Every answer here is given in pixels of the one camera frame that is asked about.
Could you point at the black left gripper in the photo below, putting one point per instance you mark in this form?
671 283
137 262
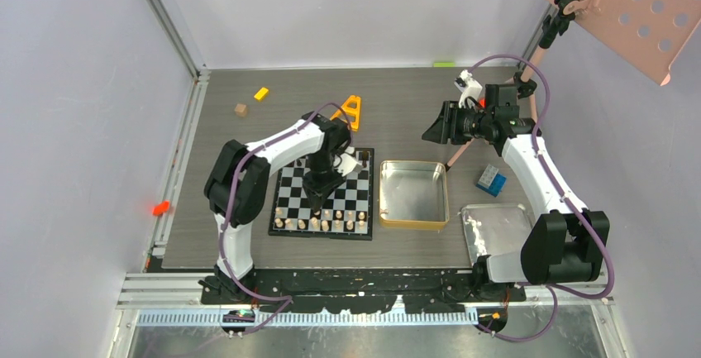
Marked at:
318 193

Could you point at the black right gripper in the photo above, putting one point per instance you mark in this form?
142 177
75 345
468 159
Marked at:
446 126

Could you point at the black white chess board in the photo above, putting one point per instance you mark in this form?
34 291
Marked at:
291 215

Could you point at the gold tin box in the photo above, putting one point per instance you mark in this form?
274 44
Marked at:
413 195

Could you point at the orange triangular plastic frame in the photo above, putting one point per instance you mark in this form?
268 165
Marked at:
349 112

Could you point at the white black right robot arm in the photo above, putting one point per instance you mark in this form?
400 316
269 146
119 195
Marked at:
565 244

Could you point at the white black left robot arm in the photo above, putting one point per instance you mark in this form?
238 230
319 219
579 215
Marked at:
237 185

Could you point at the blue box of bits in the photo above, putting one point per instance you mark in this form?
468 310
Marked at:
491 181

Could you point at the yellow rectangular block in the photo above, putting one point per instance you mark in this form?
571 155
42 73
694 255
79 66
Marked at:
261 94

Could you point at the small wooden cube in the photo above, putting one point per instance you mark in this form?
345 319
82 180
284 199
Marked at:
241 110

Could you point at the silver tin lid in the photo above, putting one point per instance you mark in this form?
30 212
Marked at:
496 228

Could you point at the orange red block left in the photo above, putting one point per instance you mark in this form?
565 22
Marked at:
161 208

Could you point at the pink music stand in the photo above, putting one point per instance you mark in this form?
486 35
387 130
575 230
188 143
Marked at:
648 34

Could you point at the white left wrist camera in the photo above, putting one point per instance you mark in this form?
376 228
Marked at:
346 162

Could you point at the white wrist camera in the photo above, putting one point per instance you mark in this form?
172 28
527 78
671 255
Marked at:
470 89
346 162

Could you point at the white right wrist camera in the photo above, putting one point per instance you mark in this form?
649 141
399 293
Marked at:
470 89

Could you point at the green block at wall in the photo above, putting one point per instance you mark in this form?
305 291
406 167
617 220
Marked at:
443 64

